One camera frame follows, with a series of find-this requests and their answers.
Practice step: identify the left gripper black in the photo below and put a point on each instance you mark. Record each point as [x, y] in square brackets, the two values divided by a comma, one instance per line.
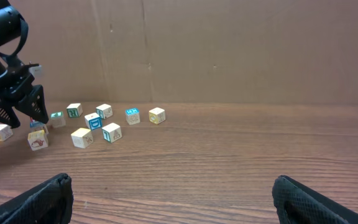
[16, 90]

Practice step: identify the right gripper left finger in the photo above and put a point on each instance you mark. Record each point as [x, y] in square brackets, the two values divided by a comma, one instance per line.
[49, 202]

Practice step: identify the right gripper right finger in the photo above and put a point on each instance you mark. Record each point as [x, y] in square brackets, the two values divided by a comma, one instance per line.
[299, 204]

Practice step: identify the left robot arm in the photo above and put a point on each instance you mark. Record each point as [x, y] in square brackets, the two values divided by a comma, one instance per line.
[13, 35]

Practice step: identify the blue X block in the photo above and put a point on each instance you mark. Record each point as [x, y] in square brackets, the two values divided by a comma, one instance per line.
[37, 126]

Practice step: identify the green number four block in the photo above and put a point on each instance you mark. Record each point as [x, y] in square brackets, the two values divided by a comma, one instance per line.
[58, 119]

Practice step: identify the block with green letter side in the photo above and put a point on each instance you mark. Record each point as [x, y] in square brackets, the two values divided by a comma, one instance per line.
[74, 110]

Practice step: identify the cream block blue side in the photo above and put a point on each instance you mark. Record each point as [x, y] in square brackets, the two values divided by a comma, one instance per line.
[93, 121]

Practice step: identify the cream block teal side top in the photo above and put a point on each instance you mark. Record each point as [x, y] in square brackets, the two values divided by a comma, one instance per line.
[104, 111]

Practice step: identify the cream block teal side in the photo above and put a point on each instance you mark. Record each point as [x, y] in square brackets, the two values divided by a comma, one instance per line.
[104, 111]
[112, 132]

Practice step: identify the cream block teal side lower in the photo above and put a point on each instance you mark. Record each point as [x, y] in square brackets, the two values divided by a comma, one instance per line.
[112, 132]

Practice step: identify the blue top block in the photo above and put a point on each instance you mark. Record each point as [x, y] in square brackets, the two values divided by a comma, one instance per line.
[132, 116]

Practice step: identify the cream block yellow side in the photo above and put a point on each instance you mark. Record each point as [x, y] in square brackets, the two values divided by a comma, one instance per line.
[157, 115]

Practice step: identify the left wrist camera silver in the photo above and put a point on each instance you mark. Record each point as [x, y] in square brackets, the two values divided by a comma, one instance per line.
[36, 70]

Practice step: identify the cardboard wall panel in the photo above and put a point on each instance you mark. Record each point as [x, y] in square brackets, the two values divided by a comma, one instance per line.
[290, 51]

